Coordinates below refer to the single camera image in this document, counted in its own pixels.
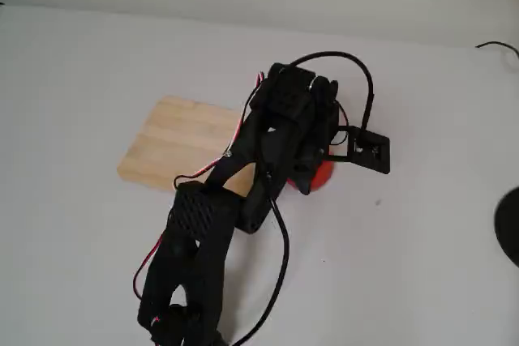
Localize red round object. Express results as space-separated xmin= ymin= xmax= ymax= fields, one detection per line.
xmin=285 ymin=154 xmax=336 ymax=194

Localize light wooden board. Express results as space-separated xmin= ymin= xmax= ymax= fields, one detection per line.
xmin=116 ymin=95 xmax=257 ymax=197

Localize black round stand base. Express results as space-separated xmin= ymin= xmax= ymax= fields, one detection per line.
xmin=493 ymin=186 xmax=519 ymax=269

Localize black square camera mount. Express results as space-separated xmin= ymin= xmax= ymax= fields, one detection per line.
xmin=328 ymin=124 xmax=392 ymax=176

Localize black camera cable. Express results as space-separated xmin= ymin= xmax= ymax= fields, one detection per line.
xmin=231 ymin=51 xmax=376 ymax=346

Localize red servo wire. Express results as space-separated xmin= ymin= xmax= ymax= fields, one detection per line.
xmin=173 ymin=71 xmax=269 ymax=190
xmin=133 ymin=230 xmax=168 ymax=299

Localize thin black cable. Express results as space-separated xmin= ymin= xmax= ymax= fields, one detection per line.
xmin=475 ymin=41 xmax=519 ymax=64

